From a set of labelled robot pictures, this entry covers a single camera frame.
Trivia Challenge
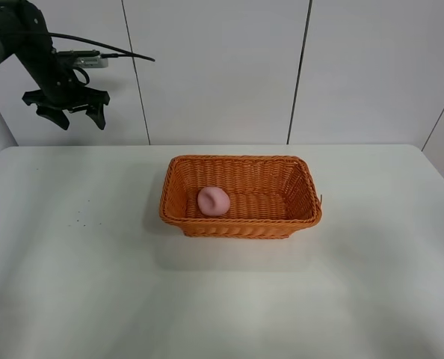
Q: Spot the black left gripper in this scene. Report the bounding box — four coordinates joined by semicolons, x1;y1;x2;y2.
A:
22;51;110;130

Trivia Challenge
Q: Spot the pink peach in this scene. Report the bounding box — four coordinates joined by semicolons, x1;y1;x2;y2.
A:
197;186;230;216

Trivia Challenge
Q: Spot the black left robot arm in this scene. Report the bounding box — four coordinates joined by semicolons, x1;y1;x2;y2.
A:
0;1;110;130

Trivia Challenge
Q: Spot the orange wicker basket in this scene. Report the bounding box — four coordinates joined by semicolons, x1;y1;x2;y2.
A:
159;155;322;239

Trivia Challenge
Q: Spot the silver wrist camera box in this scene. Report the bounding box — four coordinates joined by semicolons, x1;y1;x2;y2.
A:
56;50;108;69

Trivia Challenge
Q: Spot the black cable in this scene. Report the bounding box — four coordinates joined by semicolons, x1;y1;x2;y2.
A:
0;32;156;63

